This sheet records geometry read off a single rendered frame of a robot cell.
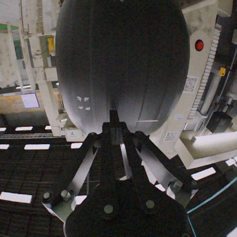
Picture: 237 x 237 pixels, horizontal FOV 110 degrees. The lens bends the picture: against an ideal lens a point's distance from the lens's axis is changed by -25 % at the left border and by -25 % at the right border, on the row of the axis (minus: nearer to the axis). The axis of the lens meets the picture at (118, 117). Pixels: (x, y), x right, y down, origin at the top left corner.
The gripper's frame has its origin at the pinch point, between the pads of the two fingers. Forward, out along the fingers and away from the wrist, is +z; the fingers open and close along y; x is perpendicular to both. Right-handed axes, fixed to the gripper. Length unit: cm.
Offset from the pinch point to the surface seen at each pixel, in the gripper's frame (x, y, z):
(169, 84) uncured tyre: 6.9, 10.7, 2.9
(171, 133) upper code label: -21.4, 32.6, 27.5
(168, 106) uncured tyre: 1.8, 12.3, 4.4
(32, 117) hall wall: -441, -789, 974
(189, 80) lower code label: 6.9, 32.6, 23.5
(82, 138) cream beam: -43, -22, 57
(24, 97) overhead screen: -74, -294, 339
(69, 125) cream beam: -32, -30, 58
